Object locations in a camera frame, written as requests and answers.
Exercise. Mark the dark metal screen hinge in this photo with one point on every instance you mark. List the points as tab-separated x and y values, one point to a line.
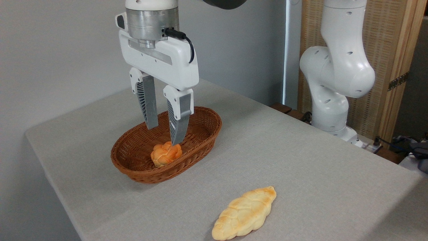
398	81

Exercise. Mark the wooden woven folding screen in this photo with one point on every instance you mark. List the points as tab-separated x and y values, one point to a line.
384	33

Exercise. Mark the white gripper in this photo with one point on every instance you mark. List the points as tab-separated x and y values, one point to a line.
174	67

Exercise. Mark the round orange braided bread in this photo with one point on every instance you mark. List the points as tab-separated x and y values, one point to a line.
165	154

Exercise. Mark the long pale braided bread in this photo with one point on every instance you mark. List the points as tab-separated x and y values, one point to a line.
245	214

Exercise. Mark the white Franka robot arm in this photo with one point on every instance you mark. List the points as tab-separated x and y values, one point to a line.
337	67

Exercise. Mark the grey tablecloth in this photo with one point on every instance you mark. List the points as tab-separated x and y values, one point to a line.
284	167

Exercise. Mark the brown oval wicker basket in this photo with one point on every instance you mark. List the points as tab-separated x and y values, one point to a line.
200	134

